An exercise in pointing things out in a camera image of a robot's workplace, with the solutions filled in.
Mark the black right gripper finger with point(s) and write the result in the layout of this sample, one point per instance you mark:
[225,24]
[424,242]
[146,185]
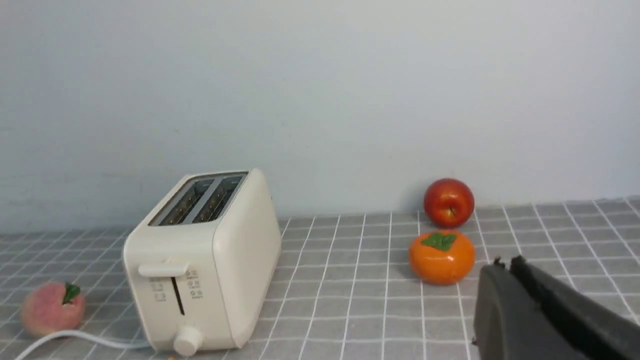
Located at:
[524,313]

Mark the white two-slot toaster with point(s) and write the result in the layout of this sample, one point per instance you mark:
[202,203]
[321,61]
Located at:
[200,263]

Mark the orange persimmon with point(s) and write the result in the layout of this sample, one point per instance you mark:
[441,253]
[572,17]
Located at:
[441,257]

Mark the grey checkered tablecloth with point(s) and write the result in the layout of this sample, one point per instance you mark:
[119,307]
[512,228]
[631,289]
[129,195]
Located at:
[343,288]

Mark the pink peach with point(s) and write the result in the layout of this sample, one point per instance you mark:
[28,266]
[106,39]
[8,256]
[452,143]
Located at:
[52,307]

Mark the red apple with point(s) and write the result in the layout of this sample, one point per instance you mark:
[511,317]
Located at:
[448,203]

